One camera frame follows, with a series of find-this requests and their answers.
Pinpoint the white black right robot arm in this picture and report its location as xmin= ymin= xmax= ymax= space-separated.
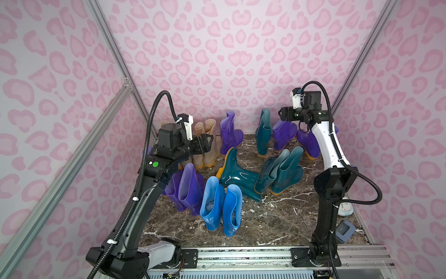
xmin=279 ymin=88 xmax=357 ymax=267

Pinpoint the blue rain boot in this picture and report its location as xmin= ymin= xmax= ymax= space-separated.
xmin=200 ymin=176 xmax=225 ymax=231
xmin=222 ymin=184 xmax=243 ymax=237

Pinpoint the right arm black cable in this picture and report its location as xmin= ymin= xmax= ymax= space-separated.
xmin=299 ymin=81 xmax=383 ymax=279

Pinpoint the purple rain boot lying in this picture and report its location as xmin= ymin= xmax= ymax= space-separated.
xmin=220 ymin=110 xmax=244 ymax=155

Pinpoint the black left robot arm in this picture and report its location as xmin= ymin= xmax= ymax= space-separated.
xmin=86 ymin=114 xmax=213 ymax=279

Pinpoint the aluminium corner frame post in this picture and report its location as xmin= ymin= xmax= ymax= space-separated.
xmin=1 ymin=1 xmax=147 ymax=279

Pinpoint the white round alarm clock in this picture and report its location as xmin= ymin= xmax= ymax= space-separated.
xmin=338 ymin=202 xmax=354 ymax=217

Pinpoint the dark green rain boot front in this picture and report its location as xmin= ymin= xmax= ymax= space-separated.
xmin=216 ymin=148 xmax=262 ymax=202

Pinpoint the right aluminium corner post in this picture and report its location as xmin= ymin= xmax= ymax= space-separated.
xmin=332 ymin=0 xmax=400 ymax=116

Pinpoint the small blue grey box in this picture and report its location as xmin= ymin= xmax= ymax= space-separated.
xmin=335 ymin=220 xmax=356 ymax=244

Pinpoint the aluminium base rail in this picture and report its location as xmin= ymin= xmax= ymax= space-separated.
xmin=93 ymin=245 xmax=401 ymax=279

